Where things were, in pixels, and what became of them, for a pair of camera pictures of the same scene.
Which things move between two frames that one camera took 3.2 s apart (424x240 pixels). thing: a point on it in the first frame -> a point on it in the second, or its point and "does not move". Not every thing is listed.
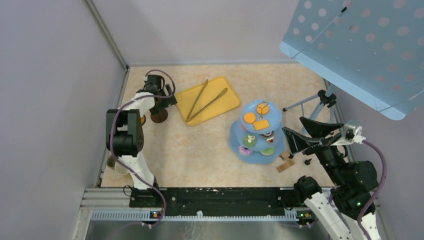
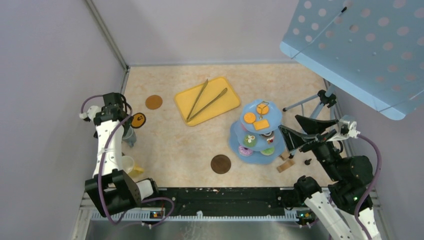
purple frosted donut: [245, 151] does not move
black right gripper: [297, 141] does not move
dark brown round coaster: [160, 117] -> [220, 164]
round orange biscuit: [262, 109] does not move
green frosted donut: [268, 151] does not move
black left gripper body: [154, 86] -> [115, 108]
